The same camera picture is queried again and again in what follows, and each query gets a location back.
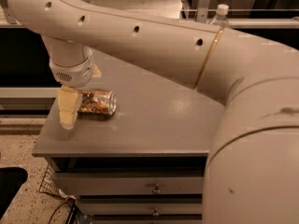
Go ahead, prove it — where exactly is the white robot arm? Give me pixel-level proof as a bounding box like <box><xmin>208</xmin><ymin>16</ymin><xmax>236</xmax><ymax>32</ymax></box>
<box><xmin>7</xmin><ymin>0</ymin><xmax>299</xmax><ymax>224</ymax></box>

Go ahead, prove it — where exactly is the top grey drawer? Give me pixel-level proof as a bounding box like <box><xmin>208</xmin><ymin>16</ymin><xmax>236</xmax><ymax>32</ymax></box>
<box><xmin>51</xmin><ymin>173</ymin><xmax>203</xmax><ymax>196</ymax></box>

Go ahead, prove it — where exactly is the grey drawer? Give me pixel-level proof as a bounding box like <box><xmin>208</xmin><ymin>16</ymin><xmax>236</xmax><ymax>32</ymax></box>
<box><xmin>77</xmin><ymin>198</ymin><xmax>202</xmax><ymax>216</ymax></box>
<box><xmin>51</xmin><ymin>173</ymin><xmax>203</xmax><ymax>196</ymax></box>

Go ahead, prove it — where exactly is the black chair seat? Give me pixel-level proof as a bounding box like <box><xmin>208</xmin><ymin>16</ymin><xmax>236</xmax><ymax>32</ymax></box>
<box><xmin>0</xmin><ymin>167</ymin><xmax>28</xmax><ymax>219</ymax></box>

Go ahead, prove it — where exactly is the orange soda can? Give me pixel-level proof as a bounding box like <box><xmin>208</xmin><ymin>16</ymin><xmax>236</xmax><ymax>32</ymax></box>
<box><xmin>78</xmin><ymin>90</ymin><xmax>117</xmax><ymax>116</ymax></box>

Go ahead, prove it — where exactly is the wire mesh basket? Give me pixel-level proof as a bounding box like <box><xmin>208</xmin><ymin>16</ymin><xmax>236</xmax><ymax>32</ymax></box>
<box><xmin>38</xmin><ymin>165</ymin><xmax>65</xmax><ymax>200</ymax></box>

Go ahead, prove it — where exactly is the clear plastic water bottle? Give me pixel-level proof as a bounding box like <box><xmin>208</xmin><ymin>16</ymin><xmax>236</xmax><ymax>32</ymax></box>
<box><xmin>209</xmin><ymin>4</ymin><xmax>229</xmax><ymax>29</ymax></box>

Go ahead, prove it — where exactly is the grey drawer cabinet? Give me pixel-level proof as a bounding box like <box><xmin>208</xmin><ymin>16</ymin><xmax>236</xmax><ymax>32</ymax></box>
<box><xmin>33</xmin><ymin>53</ymin><xmax>223</xmax><ymax>224</ymax></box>

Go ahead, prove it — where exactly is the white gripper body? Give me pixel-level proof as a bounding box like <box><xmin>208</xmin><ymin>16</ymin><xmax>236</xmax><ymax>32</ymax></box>
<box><xmin>50</xmin><ymin>48</ymin><xmax>94</xmax><ymax>88</ymax></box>

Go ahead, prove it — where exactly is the black cable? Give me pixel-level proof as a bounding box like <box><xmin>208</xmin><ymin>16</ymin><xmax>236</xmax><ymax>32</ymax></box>
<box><xmin>48</xmin><ymin>199</ymin><xmax>78</xmax><ymax>224</ymax></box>

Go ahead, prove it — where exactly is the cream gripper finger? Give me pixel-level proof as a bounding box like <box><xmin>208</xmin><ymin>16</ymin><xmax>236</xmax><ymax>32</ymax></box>
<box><xmin>58</xmin><ymin>86</ymin><xmax>82</xmax><ymax>130</ymax></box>
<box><xmin>93</xmin><ymin>65</ymin><xmax>102</xmax><ymax>77</ymax></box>

